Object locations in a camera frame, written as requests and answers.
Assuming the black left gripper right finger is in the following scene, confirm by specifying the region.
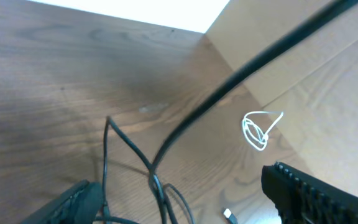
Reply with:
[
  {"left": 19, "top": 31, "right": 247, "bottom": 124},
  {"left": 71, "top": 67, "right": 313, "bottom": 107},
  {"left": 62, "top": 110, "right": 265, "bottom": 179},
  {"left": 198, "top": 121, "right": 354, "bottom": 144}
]
[{"left": 261, "top": 162, "right": 358, "bottom": 224}]

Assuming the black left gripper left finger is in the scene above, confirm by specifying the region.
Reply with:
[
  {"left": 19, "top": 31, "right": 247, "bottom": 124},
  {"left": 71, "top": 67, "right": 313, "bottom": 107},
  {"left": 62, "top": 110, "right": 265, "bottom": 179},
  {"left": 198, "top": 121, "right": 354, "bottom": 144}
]
[{"left": 22, "top": 180, "right": 104, "bottom": 224}]

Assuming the white usb cable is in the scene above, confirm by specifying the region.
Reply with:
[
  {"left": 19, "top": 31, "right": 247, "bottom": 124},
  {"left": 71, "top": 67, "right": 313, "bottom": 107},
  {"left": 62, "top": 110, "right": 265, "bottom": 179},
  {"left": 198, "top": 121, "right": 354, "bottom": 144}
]
[{"left": 241, "top": 110, "right": 285, "bottom": 152}]

